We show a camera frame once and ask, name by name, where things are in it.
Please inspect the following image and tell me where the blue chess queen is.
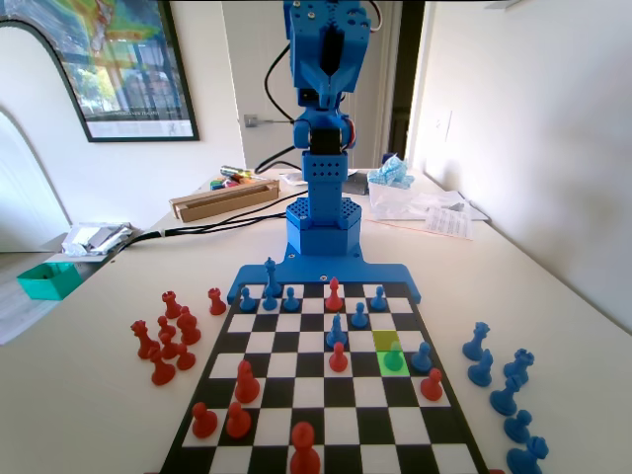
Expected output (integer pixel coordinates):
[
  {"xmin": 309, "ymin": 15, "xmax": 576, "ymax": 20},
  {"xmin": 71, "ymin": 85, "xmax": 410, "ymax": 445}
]
[{"xmin": 461, "ymin": 321, "xmax": 493, "ymax": 361}]

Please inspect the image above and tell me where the clear plastic bag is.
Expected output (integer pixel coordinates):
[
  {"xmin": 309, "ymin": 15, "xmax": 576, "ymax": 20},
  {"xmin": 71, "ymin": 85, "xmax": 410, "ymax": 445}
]
[{"xmin": 368, "ymin": 180, "xmax": 468, "ymax": 222}]

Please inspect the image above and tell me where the red white servo wire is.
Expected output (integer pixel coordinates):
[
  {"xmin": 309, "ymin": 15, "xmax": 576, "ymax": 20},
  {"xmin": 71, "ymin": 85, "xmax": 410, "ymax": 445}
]
[{"xmin": 367, "ymin": 1, "xmax": 387, "ymax": 36}]

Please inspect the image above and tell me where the blue king back row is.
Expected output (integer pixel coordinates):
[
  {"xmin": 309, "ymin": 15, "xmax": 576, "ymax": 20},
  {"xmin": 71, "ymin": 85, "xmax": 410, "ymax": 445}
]
[{"xmin": 260, "ymin": 256, "xmax": 283, "ymax": 312}]

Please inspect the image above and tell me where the silver door handle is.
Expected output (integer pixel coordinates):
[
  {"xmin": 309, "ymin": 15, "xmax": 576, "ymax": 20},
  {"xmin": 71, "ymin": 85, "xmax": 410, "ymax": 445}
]
[{"xmin": 243, "ymin": 113, "xmax": 296, "ymax": 129}]

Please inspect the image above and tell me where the white door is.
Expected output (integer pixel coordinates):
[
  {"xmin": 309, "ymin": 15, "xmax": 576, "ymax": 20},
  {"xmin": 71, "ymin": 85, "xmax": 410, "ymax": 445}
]
[{"xmin": 220, "ymin": 0, "xmax": 396, "ymax": 172}]

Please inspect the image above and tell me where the red chess bishop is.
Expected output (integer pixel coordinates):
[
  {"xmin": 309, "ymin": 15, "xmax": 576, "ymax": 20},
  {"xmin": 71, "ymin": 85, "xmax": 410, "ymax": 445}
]
[
  {"xmin": 324, "ymin": 276, "xmax": 346, "ymax": 312},
  {"xmin": 149, "ymin": 345, "xmax": 177, "ymax": 387},
  {"xmin": 233, "ymin": 358, "xmax": 262, "ymax": 404}
]

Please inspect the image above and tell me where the thick black table cable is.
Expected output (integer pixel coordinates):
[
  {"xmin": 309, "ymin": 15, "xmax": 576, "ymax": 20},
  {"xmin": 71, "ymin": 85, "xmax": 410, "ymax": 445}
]
[{"xmin": 106, "ymin": 202, "xmax": 293, "ymax": 258}]

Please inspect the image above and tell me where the blue white wrapped bundle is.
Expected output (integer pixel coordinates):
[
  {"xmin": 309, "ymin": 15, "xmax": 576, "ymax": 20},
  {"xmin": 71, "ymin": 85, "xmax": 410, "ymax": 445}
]
[{"xmin": 367, "ymin": 152, "xmax": 417, "ymax": 190}]

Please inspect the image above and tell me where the red piece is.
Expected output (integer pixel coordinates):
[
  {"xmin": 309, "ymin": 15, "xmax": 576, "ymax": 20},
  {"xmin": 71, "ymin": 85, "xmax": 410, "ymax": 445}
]
[{"xmin": 289, "ymin": 421, "xmax": 322, "ymax": 474}]

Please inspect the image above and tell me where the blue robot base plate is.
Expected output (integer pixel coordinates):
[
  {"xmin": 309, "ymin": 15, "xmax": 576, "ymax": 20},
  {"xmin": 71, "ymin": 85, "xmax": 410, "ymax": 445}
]
[{"xmin": 226, "ymin": 249, "xmax": 425, "ymax": 305}]

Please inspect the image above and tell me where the red chess rook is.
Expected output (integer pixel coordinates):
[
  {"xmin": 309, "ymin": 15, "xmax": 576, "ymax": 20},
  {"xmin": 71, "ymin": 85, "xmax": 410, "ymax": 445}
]
[
  {"xmin": 161, "ymin": 290, "xmax": 183, "ymax": 320},
  {"xmin": 206, "ymin": 287, "xmax": 227, "ymax": 316}
]

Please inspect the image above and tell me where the black white chessboard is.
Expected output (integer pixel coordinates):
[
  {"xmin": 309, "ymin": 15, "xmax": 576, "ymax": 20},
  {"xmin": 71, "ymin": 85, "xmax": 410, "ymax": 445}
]
[{"xmin": 157, "ymin": 280, "xmax": 490, "ymax": 474}]

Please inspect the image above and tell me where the crumpled silver packaging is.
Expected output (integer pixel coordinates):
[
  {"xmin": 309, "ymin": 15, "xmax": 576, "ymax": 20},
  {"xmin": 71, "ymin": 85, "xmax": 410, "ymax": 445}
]
[{"xmin": 61, "ymin": 221, "xmax": 144, "ymax": 257}]

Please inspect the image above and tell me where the thin black table cable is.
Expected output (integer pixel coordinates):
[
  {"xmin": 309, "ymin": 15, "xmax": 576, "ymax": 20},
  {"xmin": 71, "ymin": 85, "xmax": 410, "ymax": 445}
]
[{"xmin": 165, "ymin": 214, "xmax": 290, "ymax": 236}]

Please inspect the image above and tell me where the green plastic bin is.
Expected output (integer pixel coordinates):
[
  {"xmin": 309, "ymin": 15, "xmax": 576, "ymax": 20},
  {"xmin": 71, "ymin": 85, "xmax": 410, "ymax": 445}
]
[{"xmin": 16, "ymin": 261, "xmax": 83, "ymax": 301}]

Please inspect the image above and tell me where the grey flat packet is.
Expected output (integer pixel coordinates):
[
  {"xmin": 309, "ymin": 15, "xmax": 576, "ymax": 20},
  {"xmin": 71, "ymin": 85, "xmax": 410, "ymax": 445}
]
[{"xmin": 342, "ymin": 170, "xmax": 372, "ymax": 197}]

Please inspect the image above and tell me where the long cardboard box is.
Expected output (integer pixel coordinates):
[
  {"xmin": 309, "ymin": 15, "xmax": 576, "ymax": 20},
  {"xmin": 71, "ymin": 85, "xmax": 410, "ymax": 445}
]
[{"xmin": 169, "ymin": 178, "xmax": 281, "ymax": 223}]

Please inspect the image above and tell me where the black framed poster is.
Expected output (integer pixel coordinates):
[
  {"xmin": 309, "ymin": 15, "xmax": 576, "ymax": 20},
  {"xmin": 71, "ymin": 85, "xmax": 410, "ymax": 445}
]
[{"xmin": 0, "ymin": 0, "xmax": 201, "ymax": 144}]

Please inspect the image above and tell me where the blue plastic rook piece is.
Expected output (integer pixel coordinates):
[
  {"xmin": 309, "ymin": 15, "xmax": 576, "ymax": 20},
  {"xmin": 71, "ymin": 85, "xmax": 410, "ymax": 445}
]
[{"xmin": 503, "ymin": 348, "xmax": 536, "ymax": 384}]

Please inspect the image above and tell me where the coloured marker set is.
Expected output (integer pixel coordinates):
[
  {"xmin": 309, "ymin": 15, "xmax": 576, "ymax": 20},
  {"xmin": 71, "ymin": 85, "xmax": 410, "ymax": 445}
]
[{"xmin": 209, "ymin": 177, "xmax": 258, "ymax": 193}]

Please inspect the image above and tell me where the white arched panel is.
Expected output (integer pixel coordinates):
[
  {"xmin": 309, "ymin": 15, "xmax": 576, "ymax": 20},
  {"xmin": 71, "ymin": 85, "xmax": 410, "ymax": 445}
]
[{"xmin": 0, "ymin": 22, "xmax": 93, "ymax": 253}]

